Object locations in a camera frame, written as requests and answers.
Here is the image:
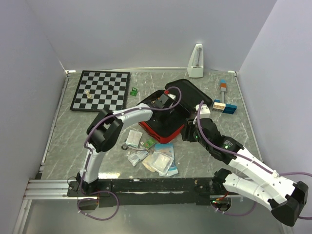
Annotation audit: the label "small green box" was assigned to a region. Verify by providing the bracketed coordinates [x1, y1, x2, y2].
[143, 138, 156, 149]

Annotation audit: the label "blue toy block stack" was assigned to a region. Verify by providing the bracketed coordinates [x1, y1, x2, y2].
[212, 99, 237, 115]

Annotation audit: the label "small green toy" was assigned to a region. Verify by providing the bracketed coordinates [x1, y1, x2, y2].
[130, 87, 138, 97]

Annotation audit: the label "black base bar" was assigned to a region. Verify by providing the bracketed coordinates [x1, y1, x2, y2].
[67, 177, 227, 208]

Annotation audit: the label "black handled scissors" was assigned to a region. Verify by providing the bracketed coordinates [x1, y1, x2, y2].
[121, 142, 146, 151]

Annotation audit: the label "grey orange blue toy stick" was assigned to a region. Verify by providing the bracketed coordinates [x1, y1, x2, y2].
[219, 79, 227, 103]

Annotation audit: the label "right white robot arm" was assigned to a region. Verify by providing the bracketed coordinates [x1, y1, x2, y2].
[181, 118, 309, 227]

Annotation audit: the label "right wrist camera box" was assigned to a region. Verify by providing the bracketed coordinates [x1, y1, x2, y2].
[195, 104, 211, 118]

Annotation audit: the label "black white chessboard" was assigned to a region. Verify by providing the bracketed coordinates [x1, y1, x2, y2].
[70, 70, 131, 112]

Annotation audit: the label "red black medicine case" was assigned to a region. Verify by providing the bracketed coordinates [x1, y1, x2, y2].
[139, 79, 213, 144]

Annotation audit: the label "white gauze packet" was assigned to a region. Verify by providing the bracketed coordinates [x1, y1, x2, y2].
[150, 152, 174, 174]

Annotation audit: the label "white blue wipe sachet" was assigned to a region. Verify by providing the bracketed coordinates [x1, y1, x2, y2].
[126, 151, 149, 166]

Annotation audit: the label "white metronome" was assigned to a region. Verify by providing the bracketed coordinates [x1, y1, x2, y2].
[187, 44, 204, 78]

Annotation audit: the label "aluminium frame rail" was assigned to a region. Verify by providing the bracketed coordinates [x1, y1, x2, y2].
[23, 176, 81, 200]

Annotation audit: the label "blue white bandage packet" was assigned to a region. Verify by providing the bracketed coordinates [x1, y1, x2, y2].
[155, 143, 178, 177]

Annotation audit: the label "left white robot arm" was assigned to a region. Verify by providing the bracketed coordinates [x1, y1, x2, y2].
[77, 87, 182, 196]

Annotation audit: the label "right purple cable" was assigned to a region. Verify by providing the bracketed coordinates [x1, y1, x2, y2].
[196, 100, 312, 219]

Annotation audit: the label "beige bandage patch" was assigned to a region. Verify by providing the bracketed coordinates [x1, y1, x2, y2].
[142, 155, 155, 172]

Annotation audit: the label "clear bag with pads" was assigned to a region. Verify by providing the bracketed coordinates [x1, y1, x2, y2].
[125, 130, 143, 147]

